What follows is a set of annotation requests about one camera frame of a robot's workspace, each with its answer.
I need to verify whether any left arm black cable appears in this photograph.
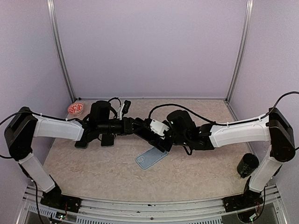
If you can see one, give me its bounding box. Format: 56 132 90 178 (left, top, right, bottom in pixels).
0 97 122 224

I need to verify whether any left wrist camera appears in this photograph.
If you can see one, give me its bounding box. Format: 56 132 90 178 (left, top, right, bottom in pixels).
117 100 131 120

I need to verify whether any black phone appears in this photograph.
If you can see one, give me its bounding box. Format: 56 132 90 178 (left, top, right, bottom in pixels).
75 141 88 148
101 133 115 147
134 128 173 152

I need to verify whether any aluminium frame post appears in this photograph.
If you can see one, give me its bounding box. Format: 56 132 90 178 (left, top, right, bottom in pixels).
226 0 254 104
47 0 76 103

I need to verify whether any left aluminium frame post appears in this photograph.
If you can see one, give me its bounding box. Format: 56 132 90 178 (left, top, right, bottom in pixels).
47 0 76 103

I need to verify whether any right aluminium frame post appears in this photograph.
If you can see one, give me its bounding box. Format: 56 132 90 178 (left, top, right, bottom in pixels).
226 0 254 104

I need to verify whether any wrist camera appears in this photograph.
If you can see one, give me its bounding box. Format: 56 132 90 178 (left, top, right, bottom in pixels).
149 119 170 137
117 100 131 120

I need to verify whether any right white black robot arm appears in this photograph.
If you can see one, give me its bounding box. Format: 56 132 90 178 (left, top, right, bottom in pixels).
146 107 296 212

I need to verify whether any red white patterned bowl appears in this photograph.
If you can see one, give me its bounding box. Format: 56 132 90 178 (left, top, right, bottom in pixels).
67 102 85 117

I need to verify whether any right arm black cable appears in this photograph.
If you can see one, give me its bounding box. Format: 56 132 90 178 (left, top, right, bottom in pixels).
148 92 299 210

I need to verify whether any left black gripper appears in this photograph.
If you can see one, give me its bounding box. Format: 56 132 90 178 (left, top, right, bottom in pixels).
98 116 145 136

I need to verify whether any front aluminium rail base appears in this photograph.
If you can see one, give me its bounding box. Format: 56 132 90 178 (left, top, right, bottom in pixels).
14 185 291 224

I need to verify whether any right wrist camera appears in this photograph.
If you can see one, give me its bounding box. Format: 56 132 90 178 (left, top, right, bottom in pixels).
149 119 170 137

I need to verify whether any black cup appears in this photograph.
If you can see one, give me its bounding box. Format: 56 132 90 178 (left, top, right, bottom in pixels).
237 153 259 178

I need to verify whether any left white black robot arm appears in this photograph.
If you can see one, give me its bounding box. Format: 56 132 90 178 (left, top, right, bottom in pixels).
4 100 152 213

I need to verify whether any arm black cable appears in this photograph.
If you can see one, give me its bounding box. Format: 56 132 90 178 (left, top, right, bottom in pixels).
0 97 122 224
148 92 299 210

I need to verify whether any light blue phone case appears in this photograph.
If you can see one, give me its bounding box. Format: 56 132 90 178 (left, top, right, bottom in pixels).
135 147 168 170

